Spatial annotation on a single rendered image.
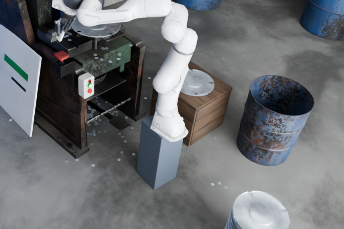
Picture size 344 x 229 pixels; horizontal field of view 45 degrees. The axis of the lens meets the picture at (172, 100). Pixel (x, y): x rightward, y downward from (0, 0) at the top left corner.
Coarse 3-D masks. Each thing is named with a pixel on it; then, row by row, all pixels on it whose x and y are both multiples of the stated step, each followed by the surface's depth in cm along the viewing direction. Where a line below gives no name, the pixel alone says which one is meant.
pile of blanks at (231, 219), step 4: (232, 208) 207; (232, 212) 205; (232, 216) 205; (228, 220) 213; (232, 220) 206; (228, 224) 211; (232, 224) 205; (236, 224) 201; (224, 228) 224; (228, 228) 211; (232, 228) 205; (236, 228) 203; (240, 228) 199
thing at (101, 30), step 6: (78, 24) 243; (102, 24) 245; (108, 24) 247; (114, 24) 248; (78, 30) 238; (84, 30) 238; (90, 30) 239; (96, 30) 240; (102, 30) 241; (108, 30) 242; (114, 30) 243; (90, 36) 234; (96, 36) 234; (102, 36) 235
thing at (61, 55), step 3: (60, 51) 223; (63, 51) 223; (54, 54) 220; (57, 54) 220; (60, 54) 220; (63, 54) 221; (66, 54) 221; (57, 57) 219; (60, 57) 218; (63, 57) 219; (66, 57) 220; (60, 60) 222
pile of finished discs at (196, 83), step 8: (192, 72) 293; (200, 72) 294; (184, 80) 284; (192, 80) 284; (200, 80) 286; (208, 80) 288; (184, 88) 277; (192, 88) 278; (200, 88) 279; (208, 88) 280
